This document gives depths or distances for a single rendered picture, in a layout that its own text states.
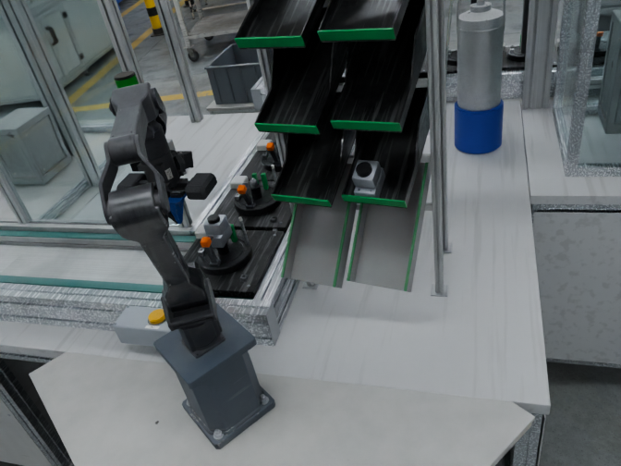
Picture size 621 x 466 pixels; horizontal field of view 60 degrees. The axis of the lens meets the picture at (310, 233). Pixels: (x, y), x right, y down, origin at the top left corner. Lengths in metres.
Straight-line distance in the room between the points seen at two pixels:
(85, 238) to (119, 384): 0.55
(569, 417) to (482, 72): 1.24
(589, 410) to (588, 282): 0.55
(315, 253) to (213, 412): 0.40
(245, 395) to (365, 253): 0.39
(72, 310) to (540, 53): 1.71
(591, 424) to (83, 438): 1.66
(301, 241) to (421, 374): 0.39
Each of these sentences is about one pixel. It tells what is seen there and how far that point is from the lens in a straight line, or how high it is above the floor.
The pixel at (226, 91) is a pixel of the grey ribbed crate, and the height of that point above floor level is 0.70.
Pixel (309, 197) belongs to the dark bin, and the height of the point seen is 1.20.
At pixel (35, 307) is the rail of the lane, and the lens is 1.59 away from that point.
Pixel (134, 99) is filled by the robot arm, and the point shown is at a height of 1.49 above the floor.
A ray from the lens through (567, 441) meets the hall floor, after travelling 2.18.
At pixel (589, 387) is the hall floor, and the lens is 2.33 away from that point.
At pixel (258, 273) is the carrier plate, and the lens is 1.31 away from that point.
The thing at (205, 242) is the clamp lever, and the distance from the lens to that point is 1.28.
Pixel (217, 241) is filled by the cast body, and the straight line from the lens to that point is 1.33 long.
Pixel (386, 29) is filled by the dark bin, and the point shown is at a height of 1.53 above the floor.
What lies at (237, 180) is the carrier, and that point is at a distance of 1.68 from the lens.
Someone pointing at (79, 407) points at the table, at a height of 0.86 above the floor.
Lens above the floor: 1.77
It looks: 35 degrees down
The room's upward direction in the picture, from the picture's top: 11 degrees counter-clockwise
